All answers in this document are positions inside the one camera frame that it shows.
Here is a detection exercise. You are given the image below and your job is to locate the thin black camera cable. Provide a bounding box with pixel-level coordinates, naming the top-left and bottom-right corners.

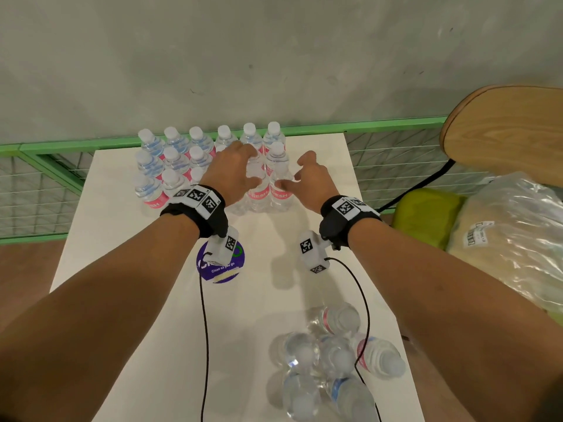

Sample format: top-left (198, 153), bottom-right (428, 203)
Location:
top-left (198, 270), bottom-right (211, 422)
top-left (327, 257), bottom-right (382, 422)

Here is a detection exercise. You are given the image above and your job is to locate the clear water bottle red label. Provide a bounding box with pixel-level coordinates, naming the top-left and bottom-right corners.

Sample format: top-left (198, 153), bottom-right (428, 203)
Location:
top-left (246, 160), bottom-right (272, 213)
top-left (268, 166), bottom-right (296, 212)

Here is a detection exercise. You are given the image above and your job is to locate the tidy grid of water bottles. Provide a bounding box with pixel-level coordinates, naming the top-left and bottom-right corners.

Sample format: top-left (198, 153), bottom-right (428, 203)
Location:
top-left (134, 121), bottom-right (296, 214)

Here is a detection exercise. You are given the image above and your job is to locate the person's right forearm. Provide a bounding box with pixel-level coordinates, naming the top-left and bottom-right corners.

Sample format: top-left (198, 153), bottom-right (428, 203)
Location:
top-left (347, 219), bottom-right (563, 422)

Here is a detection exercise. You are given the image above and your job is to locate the white table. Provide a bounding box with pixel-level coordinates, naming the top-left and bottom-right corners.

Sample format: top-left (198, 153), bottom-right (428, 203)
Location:
top-left (49, 132), bottom-right (425, 422)

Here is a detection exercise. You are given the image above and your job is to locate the green framed mesh fence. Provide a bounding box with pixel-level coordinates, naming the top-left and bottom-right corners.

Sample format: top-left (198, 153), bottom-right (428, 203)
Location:
top-left (0, 116), bottom-right (493, 246)

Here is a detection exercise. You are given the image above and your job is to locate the person's right hand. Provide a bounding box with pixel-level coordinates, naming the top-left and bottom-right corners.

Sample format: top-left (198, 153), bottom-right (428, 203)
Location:
top-left (274, 150), bottom-right (340, 215)

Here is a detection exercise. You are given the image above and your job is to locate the person's left hand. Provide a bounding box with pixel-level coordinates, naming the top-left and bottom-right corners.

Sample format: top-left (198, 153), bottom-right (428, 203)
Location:
top-left (200, 140), bottom-right (263, 207)

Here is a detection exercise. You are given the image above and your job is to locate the purple round sticker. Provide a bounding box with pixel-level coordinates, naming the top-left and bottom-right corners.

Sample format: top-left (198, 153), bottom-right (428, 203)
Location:
top-left (196, 239), bottom-right (246, 285)

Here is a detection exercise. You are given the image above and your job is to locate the green chair wooden backrest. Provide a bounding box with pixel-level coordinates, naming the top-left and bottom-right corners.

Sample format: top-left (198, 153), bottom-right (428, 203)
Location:
top-left (378, 85), bottom-right (563, 326)

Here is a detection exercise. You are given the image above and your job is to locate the person's left forearm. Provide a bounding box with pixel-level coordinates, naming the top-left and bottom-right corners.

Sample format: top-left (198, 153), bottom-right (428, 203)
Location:
top-left (0, 213), bottom-right (201, 422)

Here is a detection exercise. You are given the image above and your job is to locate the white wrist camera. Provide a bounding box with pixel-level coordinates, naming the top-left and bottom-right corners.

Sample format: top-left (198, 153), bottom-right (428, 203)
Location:
top-left (298, 230), bottom-right (331, 274)
top-left (204, 226), bottom-right (240, 267)

